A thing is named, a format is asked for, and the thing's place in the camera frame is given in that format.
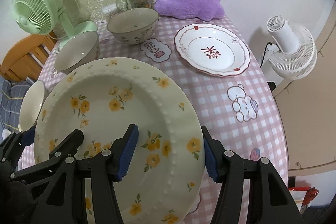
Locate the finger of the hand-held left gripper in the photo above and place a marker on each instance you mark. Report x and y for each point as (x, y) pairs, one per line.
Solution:
(26, 135)
(72, 141)

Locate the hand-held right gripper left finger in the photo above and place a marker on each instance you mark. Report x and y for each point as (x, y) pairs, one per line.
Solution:
(128, 154)

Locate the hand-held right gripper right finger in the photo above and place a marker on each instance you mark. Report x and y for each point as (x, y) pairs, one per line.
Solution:
(210, 159)

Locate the cream yellow-flower plate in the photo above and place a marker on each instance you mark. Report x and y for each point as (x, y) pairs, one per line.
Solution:
(118, 108)

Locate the grey ceramic bowl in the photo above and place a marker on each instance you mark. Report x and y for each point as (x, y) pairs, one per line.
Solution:
(132, 27)
(76, 56)

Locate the white bowl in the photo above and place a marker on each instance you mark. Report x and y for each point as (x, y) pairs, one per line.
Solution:
(31, 106)

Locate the grey plaid blanket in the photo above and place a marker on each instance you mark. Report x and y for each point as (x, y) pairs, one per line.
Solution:
(13, 98)

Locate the pink checkered tablecloth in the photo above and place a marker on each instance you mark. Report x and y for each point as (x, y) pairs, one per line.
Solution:
(215, 108)

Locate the wooden chair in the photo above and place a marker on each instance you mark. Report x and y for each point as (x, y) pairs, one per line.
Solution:
(23, 56)

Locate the red bag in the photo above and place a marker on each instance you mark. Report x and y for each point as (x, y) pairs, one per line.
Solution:
(312, 193)

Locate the white red-trimmed plate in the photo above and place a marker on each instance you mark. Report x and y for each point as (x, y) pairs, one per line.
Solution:
(212, 52)

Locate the green desk fan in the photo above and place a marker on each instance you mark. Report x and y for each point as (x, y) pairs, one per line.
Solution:
(34, 8)

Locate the cotton swab box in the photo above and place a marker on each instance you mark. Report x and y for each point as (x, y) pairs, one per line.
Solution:
(110, 11)

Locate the white desk fan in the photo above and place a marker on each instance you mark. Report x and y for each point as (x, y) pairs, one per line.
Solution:
(291, 48)

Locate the purple plush toy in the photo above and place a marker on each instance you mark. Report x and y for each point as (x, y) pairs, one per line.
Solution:
(189, 2)

